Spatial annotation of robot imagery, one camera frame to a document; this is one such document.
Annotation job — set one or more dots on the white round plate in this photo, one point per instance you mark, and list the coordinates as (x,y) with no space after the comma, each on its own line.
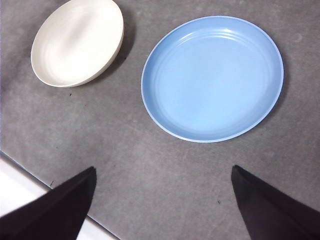
(75,45)

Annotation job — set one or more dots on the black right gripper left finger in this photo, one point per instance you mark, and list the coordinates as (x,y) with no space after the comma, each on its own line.
(55,215)

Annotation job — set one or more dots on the blue round plate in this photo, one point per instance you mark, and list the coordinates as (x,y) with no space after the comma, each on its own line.
(212,80)

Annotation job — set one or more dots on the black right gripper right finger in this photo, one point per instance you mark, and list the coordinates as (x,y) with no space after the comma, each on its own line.
(275,215)

